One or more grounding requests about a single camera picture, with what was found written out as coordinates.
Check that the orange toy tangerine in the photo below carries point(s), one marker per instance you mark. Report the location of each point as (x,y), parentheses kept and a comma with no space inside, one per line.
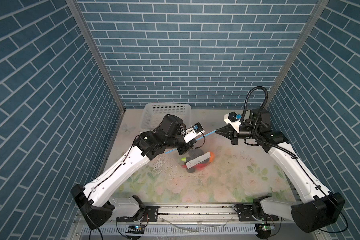
(212,157)

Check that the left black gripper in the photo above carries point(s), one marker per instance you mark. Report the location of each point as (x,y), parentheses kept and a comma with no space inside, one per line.
(186,147)

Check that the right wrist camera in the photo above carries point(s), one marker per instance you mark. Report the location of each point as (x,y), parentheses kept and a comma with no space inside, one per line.
(234,120)

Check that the black toy avocado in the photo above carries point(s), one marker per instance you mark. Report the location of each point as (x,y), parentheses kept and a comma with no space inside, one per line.
(194,153)

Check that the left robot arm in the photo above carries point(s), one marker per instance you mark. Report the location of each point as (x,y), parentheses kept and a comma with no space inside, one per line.
(95,200)

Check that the red toy chili pepper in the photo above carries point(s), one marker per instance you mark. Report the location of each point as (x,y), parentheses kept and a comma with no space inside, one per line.
(195,168)

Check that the white slotted cable duct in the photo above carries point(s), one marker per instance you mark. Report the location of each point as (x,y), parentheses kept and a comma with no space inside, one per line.
(169,230)

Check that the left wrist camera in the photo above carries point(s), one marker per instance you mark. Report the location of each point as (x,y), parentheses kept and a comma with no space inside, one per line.
(193,132)

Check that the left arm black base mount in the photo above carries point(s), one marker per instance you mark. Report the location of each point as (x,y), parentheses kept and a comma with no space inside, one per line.
(148,214)

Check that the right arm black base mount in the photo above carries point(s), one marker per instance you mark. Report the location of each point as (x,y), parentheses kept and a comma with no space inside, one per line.
(247,214)

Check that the clear zip bag blue zipper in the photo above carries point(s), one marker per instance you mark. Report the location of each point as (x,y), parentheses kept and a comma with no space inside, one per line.
(196,160)

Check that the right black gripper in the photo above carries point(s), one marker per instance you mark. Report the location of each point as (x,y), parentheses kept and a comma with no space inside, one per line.
(233,135)

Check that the aluminium front rail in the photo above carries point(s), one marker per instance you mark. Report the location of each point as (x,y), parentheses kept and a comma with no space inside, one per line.
(198,213)

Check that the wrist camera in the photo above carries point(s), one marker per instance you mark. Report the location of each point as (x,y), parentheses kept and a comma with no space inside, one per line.
(193,132)
(234,120)

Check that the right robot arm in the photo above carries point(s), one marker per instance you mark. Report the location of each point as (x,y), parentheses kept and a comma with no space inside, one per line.
(318,208)

